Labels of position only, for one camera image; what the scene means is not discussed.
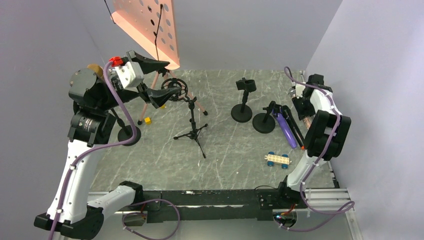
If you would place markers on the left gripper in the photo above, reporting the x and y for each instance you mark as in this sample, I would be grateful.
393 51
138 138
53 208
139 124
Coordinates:
157 97

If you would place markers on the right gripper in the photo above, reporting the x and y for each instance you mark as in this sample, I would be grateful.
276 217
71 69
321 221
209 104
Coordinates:
301 112

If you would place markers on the black tripod mic stand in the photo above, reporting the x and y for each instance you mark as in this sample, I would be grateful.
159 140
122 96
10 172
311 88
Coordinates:
183 95

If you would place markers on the black microphone orange tip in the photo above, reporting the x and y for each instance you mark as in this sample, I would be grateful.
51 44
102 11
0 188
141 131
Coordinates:
287 114

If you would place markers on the purple microphone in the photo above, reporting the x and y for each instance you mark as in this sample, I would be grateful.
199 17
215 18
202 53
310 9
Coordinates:
278 115

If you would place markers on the black round-base stand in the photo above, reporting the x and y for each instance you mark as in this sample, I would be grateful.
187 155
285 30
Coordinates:
263 122
241 112

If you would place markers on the silver mesh glitter microphone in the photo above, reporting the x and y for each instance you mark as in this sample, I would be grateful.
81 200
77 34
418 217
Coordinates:
307 120

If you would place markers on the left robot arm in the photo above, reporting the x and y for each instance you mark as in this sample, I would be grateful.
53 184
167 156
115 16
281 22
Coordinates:
100 121

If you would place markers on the gold microphone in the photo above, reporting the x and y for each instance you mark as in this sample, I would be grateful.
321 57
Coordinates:
97 69

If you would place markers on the pink music stand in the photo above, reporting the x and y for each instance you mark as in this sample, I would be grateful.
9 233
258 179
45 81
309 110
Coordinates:
152 25

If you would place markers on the yellow cube near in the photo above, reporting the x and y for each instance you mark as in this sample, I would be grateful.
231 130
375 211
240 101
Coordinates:
147 120

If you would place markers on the toy brick car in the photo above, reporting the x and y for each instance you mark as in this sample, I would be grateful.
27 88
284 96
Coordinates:
272 159

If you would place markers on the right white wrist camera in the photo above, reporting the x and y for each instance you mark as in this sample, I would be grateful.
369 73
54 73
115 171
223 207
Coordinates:
296 91

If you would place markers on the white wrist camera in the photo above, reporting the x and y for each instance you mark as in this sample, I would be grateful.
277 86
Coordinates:
129 73
296 91

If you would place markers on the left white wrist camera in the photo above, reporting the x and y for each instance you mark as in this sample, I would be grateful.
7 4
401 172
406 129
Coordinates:
129 73

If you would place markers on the black shock-mount stand left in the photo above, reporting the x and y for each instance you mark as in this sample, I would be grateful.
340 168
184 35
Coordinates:
125 132

